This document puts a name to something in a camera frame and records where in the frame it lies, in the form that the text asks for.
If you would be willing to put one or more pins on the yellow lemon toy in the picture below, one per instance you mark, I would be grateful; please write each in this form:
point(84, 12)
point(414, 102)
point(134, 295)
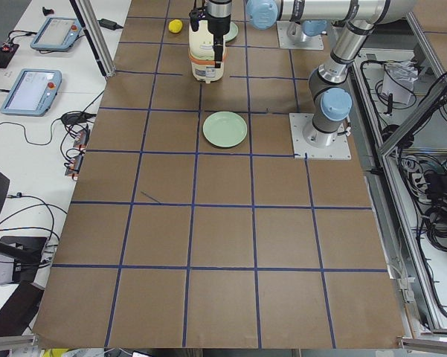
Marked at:
point(175, 26)

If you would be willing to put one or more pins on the aluminium frame post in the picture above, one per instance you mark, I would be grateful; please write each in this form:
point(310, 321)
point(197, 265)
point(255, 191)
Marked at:
point(88, 21)

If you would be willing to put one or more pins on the black power adapter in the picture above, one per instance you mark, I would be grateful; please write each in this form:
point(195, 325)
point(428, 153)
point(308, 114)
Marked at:
point(109, 24)

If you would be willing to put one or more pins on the green plate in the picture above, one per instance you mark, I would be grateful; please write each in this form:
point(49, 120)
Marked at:
point(232, 33)
point(225, 129)

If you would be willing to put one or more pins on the white rice cooker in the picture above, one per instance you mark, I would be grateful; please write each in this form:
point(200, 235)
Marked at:
point(201, 54)

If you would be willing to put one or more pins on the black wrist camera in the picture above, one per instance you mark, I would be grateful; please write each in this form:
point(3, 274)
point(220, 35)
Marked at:
point(197, 13)

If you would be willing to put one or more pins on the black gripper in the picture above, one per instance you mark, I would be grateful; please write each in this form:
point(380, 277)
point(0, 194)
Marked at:
point(218, 25)

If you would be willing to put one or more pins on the blue teach pendant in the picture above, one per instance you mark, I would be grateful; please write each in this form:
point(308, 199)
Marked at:
point(56, 34)
point(32, 93)

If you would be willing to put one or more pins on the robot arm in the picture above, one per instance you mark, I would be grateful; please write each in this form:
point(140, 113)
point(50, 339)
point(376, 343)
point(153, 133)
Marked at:
point(332, 104)
point(299, 32)

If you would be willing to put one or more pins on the blue teach pendant near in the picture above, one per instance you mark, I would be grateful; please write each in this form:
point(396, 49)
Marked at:
point(32, 93)

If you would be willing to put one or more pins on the blue teach pendant far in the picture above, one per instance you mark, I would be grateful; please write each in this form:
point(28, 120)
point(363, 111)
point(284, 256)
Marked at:
point(56, 34)

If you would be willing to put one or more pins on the green plate on left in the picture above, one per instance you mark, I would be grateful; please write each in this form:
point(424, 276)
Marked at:
point(225, 129)

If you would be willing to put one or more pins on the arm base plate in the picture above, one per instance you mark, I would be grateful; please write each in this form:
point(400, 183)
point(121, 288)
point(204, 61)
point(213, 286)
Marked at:
point(315, 44)
point(309, 143)

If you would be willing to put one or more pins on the green plate on right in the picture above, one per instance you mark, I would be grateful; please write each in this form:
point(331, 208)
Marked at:
point(232, 33)

